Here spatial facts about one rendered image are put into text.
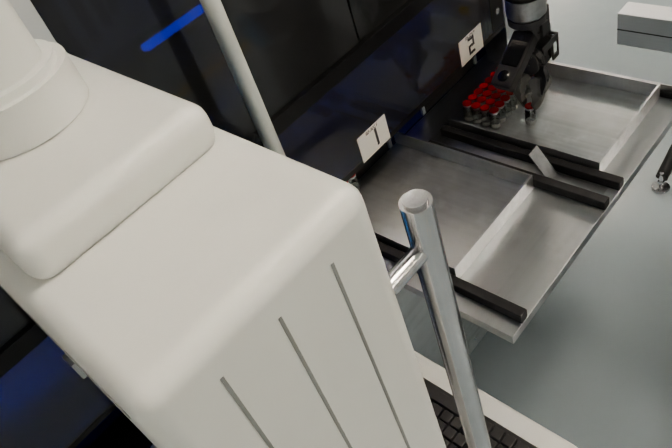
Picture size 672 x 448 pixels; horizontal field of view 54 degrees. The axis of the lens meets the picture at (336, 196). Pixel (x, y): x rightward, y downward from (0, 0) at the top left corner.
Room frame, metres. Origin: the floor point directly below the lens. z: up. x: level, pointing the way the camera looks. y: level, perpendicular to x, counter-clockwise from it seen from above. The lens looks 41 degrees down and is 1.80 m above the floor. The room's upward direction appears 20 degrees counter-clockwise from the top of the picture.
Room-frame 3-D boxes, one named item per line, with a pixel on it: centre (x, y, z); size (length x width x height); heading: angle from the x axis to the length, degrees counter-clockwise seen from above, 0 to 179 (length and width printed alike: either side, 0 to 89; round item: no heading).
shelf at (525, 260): (0.98, -0.34, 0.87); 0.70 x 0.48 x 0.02; 124
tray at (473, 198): (0.95, -0.16, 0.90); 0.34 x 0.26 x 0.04; 34
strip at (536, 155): (0.86, -0.42, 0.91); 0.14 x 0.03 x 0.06; 35
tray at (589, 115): (1.06, -0.49, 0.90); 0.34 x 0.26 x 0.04; 34
